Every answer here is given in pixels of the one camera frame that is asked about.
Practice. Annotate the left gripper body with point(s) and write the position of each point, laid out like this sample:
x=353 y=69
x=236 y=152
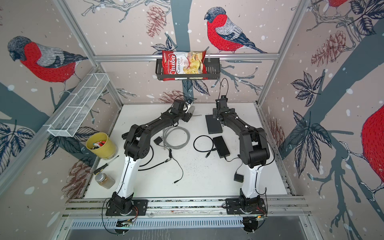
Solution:
x=185 y=117

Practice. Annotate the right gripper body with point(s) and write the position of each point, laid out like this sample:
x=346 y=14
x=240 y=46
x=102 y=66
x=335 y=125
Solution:
x=215 y=113

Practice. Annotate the ribbed black network switch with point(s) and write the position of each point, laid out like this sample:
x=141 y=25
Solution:
x=221 y=147

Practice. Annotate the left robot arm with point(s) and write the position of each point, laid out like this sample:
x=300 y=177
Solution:
x=137 y=146

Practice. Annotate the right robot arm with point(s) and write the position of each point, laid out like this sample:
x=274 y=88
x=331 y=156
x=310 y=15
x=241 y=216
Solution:
x=253 y=151

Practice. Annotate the left black power adapter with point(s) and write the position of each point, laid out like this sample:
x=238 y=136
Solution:
x=159 y=141

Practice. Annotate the black power adapter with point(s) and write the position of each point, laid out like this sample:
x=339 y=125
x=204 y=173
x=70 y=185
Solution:
x=237 y=177
x=159 y=141

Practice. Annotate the red chips bag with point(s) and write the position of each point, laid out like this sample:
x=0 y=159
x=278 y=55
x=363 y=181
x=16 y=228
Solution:
x=183 y=63

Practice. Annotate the right black power adapter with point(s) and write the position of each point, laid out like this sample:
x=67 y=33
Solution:
x=237 y=177

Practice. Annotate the yellow cup with markers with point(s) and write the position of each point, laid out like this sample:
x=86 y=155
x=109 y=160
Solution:
x=102 y=146

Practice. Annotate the glass jar with lid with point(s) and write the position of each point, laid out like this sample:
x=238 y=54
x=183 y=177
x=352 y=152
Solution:
x=104 y=180

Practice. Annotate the black wire wall basket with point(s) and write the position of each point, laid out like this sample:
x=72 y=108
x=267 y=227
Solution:
x=212 y=67

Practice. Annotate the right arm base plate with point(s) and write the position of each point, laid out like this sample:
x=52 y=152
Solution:
x=242 y=206

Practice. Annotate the black handled screwdriver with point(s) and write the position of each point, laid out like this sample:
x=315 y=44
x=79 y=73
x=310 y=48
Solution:
x=100 y=169

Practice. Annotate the white mesh wall shelf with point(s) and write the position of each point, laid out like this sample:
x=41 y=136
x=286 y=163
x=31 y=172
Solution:
x=81 y=102

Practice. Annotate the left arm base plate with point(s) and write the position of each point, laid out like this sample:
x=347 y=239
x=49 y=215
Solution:
x=117 y=207

